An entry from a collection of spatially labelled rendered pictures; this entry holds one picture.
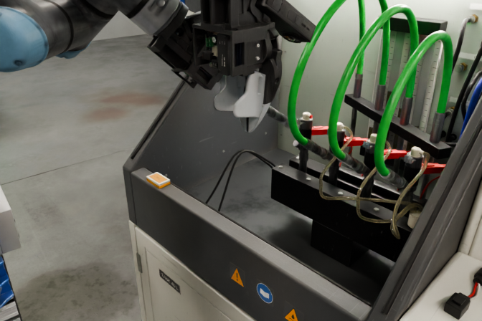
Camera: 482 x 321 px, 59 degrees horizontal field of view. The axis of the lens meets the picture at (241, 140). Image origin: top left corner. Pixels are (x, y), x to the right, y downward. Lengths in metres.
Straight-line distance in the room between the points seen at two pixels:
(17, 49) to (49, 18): 0.07
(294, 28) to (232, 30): 0.11
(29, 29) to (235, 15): 0.24
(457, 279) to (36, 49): 0.67
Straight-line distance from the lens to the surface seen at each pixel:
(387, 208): 0.89
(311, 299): 0.72
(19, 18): 0.57
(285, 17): 0.55
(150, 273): 1.16
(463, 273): 0.76
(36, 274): 2.34
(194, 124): 1.11
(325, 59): 1.20
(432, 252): 0.69
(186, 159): 1.13
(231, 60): 0.49
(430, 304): 0.69
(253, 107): 0.55
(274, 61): 0.53
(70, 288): 2.21
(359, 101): 1.04
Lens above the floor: 1.44
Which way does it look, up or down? 25 degrees down
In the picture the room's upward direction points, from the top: straight up
